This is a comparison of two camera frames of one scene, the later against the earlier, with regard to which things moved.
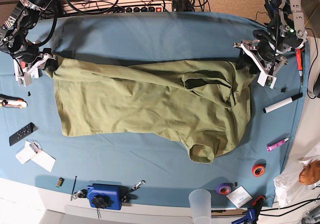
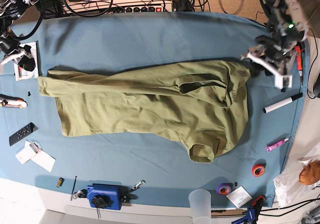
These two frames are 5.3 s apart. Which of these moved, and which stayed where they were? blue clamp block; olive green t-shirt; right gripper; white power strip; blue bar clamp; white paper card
Moved: olive green t-shirt; right gripper
Stayed: blue bar clamp; white paper card; blue clamp block; white power strip
